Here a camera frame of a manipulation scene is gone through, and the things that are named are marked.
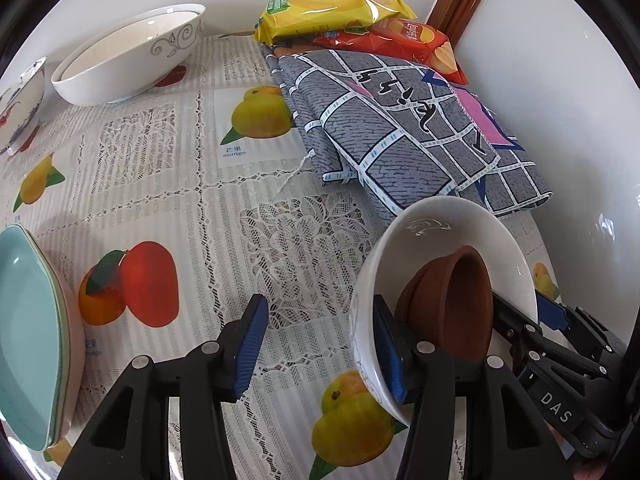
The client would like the pink square plate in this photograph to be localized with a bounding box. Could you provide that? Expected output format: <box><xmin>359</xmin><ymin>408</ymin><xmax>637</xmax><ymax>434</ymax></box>
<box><xmin>51</xmin><ymin>268</ymin><xmax>86</xmax><ymax>444</ymax></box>

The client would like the large white patterned bowl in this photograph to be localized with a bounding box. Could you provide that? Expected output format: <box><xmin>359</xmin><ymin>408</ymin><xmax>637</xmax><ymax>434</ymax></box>
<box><xmin>51</xmin><ymin>3</ymin><xmax>206</xmax><ymax>106</ymax></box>

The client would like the brown small dish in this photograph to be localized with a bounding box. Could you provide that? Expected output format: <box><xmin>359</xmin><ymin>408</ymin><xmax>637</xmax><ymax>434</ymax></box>
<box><xmin>407</xmin><ymin>245</ymin><xmax>494</xmax><ymax>362</ymax></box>
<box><xmin>394</xmin><ymin>262</ymin><xmax>431</xmax><ymax>341</ymax></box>

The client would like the blue floral porcelain bowl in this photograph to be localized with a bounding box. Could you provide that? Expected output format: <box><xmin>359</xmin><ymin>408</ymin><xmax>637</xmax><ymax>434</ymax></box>
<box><xmin>0</xmin><ymin>56</ymin><xmax>47</xmax><ymax>156</ymax></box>

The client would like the grey checked folded cloth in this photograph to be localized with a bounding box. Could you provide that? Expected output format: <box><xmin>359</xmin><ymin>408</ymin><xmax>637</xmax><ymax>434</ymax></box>
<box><xmin>262</xmin><ymin>47</ymin><xmax>552</xmax><ymax>222</ymax></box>

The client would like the red chip bag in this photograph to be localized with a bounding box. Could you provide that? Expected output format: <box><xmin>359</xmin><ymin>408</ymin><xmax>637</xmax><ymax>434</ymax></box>
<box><xmin>312</xmin><ymin>18</ymin><xmax>468</xmax><ymax>86</ymax></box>

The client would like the white ceramic bowl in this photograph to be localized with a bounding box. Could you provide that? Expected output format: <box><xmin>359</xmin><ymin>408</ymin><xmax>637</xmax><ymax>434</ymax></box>
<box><xmin>349</xmin><ymin>196</ymin><xmax>538</xmax><ymax>426</ymax></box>

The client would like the light blue square plate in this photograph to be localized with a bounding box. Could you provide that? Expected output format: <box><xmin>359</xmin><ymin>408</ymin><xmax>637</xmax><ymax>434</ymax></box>
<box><xmin>1</xmin><ymin>226</ymin><xmax>62</xmax><ymax>451</ymax></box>

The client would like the yellow chip bag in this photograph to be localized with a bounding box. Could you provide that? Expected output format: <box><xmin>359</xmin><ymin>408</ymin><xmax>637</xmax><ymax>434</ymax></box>
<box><xmin>254</xmin><ymin>0</ymin><xmax>416</xmax><ymax>46</ymax></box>

